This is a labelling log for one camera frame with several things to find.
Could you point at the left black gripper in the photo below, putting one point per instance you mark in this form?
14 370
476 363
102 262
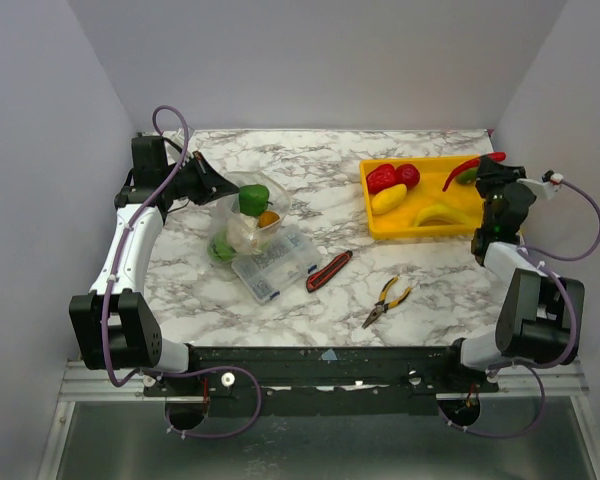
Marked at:
213 185

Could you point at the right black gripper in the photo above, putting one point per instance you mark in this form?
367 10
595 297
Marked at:
498 175

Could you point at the red chili pepper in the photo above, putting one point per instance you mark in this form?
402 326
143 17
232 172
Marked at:
496 157

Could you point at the green bell pepper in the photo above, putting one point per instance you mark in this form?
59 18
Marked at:
253 199

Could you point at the clear zip top bag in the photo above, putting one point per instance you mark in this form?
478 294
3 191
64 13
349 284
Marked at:
279 201

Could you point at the white cauliflower toy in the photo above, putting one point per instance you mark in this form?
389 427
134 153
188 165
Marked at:
239 232

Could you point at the green watermelon ball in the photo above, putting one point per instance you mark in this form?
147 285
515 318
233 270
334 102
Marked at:
220 251

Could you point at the orange round fruit toy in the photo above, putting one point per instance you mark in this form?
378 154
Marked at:
268 219

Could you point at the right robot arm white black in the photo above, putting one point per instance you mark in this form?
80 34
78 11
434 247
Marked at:
540 318

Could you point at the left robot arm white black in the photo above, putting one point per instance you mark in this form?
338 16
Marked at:
113 323

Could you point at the yellow plastic tray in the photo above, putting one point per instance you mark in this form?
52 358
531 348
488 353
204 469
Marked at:
398 223

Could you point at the yellow banana toy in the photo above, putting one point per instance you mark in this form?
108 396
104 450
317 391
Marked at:
441 213

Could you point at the red tomato toy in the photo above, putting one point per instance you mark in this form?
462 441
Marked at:
408 175

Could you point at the red bell pepper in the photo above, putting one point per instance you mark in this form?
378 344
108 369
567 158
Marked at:
381 178

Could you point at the yellow lemon toy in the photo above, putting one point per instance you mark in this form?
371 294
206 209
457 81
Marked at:
388 199

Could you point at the clear screw organizer box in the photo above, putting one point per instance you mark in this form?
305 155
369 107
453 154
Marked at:
289 257

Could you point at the red black utility knife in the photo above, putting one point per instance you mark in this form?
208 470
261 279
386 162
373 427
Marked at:
320 278

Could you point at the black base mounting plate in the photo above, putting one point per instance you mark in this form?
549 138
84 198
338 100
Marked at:
321 381

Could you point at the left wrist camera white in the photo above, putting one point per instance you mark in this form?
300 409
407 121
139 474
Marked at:
179 137

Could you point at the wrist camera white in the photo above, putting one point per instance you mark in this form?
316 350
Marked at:
546 188
179 137

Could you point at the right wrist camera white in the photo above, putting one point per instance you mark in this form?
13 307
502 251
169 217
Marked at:
546 188

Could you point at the yellow handled pliers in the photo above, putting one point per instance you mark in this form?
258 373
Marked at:
382 305

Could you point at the aluminium extrusion rail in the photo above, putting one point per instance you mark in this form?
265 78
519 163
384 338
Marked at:
80 384

